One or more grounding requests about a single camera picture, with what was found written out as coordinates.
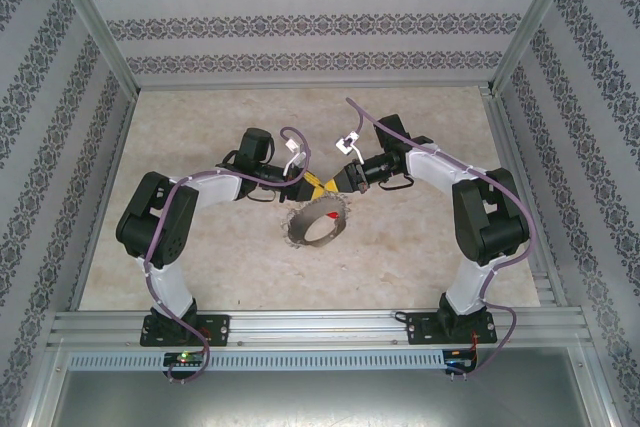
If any aluminium side rail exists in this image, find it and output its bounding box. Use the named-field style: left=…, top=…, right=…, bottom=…
left=481, top=88, right=570, bottom=307
left=68, top=90, right=137, bottom=312

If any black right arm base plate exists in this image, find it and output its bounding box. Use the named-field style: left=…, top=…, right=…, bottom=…
left=405, top=311, right=499, bottom=347

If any aluminium mounting rail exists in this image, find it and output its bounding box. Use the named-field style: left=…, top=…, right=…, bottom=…
left=47, top=310, right=595, bottom=349

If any steel sheet panel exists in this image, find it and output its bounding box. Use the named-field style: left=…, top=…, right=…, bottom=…
left=49, top=346, right=617, bottom=427

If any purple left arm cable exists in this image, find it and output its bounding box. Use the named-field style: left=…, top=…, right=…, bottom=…
left=142, top=126, right=314, bottom=384

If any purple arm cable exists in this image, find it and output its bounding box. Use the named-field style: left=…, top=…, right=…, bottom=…
left=142, top=126, right=314, bottom=384
left=346, top=98, right=532, bottom=379

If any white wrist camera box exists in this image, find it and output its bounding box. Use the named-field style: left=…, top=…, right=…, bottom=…
left=335, top=130, right=363, bottom=162
left=281, top=139, right=310, bottom=181

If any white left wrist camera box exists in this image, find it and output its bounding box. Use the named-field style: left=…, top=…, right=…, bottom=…
left=281, top=139, right=310, bottom=181

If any aluminium frame post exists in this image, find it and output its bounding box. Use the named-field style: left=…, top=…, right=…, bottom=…
left=42, top=0, right=140, bottom=94
left=489, top=0, right=585, bottom=94

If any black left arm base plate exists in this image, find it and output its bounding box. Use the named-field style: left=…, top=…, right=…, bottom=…
left=139, top=314, right=232, bottom=348

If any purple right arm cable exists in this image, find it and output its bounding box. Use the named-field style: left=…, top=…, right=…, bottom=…
left=346, top=98, right=532, bottom=379

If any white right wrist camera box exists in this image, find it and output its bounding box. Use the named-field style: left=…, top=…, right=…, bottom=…
left=335, top=130, right=363, bottom=162

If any grey slotted cable duct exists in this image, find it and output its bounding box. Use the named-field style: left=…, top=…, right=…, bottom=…
left=67, top=349, right=447, bottom=371

